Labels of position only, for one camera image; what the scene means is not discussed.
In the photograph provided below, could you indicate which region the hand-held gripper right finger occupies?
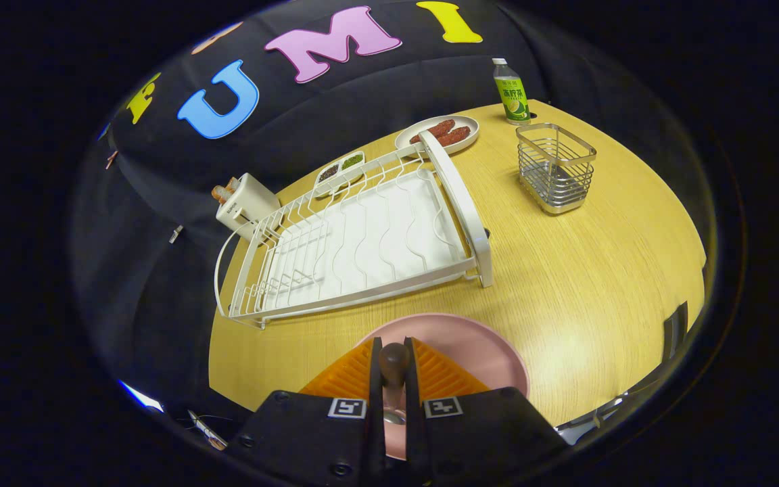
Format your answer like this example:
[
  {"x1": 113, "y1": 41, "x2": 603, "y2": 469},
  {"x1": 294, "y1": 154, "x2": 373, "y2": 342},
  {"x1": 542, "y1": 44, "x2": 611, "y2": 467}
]
[{"x1": 403, "y1": 336, "x2": 569, "y2": 482}]

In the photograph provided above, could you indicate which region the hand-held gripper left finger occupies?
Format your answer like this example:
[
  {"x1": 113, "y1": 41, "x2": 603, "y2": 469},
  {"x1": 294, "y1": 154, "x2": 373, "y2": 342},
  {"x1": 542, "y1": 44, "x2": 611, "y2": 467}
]
[{"x1": 227, "y1": 336, "x2": 386, "y2": 482}]

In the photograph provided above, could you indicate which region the wooden handled metal spoon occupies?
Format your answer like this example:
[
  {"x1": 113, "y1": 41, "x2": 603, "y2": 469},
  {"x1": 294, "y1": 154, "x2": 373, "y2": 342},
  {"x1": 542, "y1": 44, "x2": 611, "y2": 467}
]
[{"x1": 379, "y1": 342, "x2": 412, "y2": 428}]

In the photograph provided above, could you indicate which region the pink plate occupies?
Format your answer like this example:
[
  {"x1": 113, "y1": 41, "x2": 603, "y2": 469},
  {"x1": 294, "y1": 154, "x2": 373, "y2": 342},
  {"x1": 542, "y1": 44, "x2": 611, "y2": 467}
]
[{"x1": 352, "y1": 312, "x2": 531, "y2": 462}]

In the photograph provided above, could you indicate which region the white wire dish rack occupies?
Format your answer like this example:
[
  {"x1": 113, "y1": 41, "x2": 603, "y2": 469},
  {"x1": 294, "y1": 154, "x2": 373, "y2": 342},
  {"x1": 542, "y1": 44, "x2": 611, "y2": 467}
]
[{"x1": 214, "y1": 130, "x2": 495, "y2": 330}]

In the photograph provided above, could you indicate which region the metal wire basket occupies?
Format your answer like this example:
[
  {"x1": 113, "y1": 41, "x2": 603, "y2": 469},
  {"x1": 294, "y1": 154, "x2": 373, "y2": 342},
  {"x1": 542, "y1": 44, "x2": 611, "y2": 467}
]
[{"x1": 515, "y1": 122, "x2": 597, "y2": 216}]

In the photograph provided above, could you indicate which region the white divided condiment dish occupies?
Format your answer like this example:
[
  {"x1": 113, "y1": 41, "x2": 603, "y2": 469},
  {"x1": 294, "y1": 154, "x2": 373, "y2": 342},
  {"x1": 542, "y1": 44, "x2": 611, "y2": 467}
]
[{"x1": 314, "y1": 150, "x2": 367, "y2": 199}]

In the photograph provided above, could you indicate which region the beige sausage plate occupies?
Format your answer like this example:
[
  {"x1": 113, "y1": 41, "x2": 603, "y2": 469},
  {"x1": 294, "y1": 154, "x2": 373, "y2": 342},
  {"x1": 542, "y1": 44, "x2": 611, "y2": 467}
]
[{"x1": 395, "y1": 115, "x2": 480, "y2": 158}]

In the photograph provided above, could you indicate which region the lit monitor screen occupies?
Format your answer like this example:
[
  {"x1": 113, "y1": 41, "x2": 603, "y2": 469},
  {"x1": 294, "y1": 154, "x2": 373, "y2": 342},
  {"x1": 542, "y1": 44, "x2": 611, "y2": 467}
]
[{"x1": 119, "y1": 380, "x2": 164, "y2": 413}]

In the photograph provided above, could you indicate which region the white toaster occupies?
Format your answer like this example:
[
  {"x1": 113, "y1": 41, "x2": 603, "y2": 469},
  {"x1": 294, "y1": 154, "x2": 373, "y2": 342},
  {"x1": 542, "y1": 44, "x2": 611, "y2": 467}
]
[{"x1": 214, "y1": 172, "x2": 282, "y2": 241}]

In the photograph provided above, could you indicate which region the brown sausage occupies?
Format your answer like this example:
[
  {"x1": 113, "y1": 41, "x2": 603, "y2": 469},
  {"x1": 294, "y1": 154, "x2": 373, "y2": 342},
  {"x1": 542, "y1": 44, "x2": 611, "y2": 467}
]
[
  {"x1": 433, "y1": 126, "x2": 472, "y2": 147},
  {"x1": 410, "y1": 119, "x2": 456, "y2": 145}
]

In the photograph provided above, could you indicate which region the green drink bottle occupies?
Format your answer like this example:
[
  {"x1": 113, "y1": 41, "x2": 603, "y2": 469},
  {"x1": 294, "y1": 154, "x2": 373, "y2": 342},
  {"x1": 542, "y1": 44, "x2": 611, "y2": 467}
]
[{"x1": 492, "y1": 58, "x2": 532, "y2": 126}]

